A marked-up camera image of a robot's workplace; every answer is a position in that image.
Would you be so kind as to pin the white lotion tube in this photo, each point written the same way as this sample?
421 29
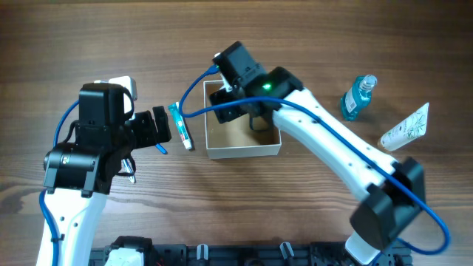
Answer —
406 131

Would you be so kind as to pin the blue mouthwash bottle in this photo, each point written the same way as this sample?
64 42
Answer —
358 96

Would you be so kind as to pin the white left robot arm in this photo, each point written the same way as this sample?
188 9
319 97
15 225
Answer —
79 170

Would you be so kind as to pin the white cardboard box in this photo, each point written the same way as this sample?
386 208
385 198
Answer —
242 137

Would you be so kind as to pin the blue white toothbrush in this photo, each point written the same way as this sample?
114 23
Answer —
128 168

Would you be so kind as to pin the green toothpaste tube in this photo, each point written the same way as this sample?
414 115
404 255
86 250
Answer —
181 126

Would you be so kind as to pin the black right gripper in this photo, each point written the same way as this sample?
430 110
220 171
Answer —
225 104

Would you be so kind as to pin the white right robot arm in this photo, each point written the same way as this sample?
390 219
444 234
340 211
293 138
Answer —
390 193

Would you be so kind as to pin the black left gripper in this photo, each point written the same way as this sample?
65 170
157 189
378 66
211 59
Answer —
148 128

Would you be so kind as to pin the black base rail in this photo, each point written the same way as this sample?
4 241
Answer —
313 254

